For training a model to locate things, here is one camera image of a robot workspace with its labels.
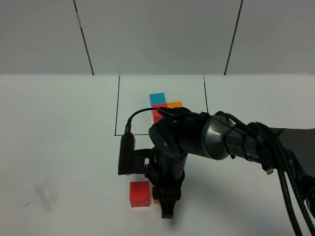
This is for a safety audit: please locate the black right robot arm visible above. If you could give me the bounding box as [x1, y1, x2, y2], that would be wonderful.
[149, 107, 315, 227]

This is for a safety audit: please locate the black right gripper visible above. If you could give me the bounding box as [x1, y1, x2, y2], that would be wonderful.
[132, 147, 188, 219]

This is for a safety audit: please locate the red template cube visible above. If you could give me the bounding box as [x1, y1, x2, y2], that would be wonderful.
[152, 103, 167, 123]

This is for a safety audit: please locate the orange template cube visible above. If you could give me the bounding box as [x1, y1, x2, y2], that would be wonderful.
[167, 101, 183, 108]

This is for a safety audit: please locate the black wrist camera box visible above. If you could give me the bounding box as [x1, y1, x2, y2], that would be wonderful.
[118, 132, 135, 175]

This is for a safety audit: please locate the black braided cable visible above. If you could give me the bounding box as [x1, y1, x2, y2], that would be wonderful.
[124, 107, 315, 236]

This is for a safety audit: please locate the blue template cube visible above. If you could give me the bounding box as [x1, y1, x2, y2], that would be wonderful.
[149, 92, 166, 106]

